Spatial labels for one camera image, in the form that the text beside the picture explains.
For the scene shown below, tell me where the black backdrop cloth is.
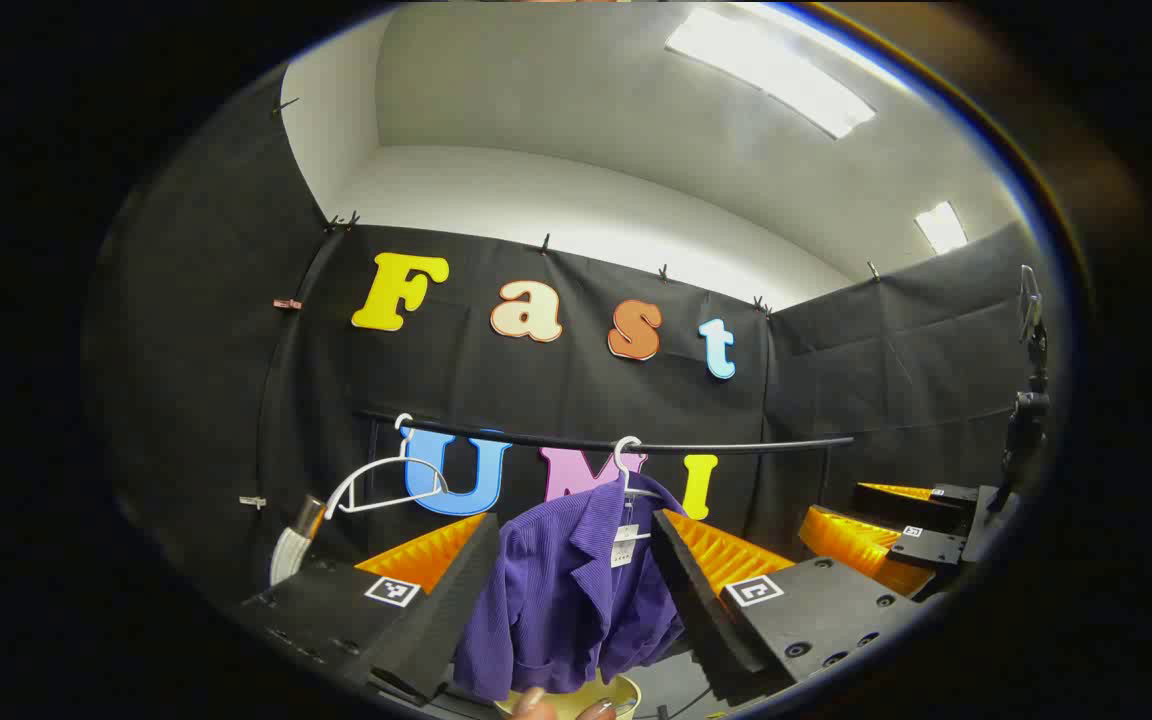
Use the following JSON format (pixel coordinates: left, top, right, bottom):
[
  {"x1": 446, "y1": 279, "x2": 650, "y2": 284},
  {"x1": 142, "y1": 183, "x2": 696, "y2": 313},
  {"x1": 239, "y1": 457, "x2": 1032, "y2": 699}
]
[{"x1": 86, "y1": 65, "x2": 1047, "y2": 641}]

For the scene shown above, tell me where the cream laundry hamper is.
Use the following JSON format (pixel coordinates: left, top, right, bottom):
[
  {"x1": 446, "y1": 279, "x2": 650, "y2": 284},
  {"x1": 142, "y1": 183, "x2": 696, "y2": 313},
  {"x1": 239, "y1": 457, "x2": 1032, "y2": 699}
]
[{"x1": 493, "y1": 673, "x2": 643, "y2": 720}]

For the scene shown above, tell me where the white plastic hanger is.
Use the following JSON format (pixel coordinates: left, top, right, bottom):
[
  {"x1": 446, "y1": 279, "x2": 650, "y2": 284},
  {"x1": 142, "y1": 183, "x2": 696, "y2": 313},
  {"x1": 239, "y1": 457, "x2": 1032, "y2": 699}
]
[
  {"x1": 324, "y1": 413, "x2": 452, "y2": 521},
  {"x1": 612, "y1": 436, "x2": 669, "y2": 543}
]

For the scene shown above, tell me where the small ceiling light panel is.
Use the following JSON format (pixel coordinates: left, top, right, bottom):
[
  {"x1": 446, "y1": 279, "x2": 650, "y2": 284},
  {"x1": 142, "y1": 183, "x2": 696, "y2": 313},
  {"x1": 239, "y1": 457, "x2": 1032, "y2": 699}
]
[{"x1": 914, "y1": 202, "x2": 969, "y2": 255}]

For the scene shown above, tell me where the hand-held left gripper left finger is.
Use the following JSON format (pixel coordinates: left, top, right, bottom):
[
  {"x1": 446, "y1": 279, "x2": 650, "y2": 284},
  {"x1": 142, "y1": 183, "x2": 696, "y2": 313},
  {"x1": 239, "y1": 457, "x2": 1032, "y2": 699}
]
[{"x1": 234, "y1": 512, "x2": 503, "y2": 707}]

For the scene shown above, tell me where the white tube with metal end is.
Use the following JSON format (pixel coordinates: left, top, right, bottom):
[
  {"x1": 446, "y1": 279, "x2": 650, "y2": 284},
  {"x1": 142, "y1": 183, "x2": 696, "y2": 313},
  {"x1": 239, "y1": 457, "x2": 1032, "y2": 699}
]
[{"x1": 269, "y1": 494, "x2": 329, "y2": 587}]

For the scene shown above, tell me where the purple ribbed jacket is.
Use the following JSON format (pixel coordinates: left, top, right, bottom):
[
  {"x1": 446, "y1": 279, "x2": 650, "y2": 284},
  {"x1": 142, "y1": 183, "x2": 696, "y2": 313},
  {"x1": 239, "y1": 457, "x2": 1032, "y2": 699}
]
[{"x1": 451, "y1": 475, "x2": 687, "y2": 703}]

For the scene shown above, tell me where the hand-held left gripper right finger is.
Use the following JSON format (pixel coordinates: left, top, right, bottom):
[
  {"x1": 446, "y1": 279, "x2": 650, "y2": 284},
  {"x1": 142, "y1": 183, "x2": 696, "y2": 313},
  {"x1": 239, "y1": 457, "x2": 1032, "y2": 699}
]
[{"x1": 650, "y1": 508, "x2": 927, "y2": 701}]

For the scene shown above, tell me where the black clothes rail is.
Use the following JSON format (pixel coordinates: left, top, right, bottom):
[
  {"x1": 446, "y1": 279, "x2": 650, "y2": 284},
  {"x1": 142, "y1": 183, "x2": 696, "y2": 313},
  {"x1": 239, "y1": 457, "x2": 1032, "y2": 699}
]
[{"x1": 351, "y1": 408, "x2": 855, "y2": 521}]

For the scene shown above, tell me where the large ceiling light panel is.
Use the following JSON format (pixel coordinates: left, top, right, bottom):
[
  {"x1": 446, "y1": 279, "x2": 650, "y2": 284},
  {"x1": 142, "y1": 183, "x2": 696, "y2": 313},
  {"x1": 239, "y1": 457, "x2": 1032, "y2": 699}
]
[{"x1": 666, "y1": 8, "x2": 877, "y2": 139}]

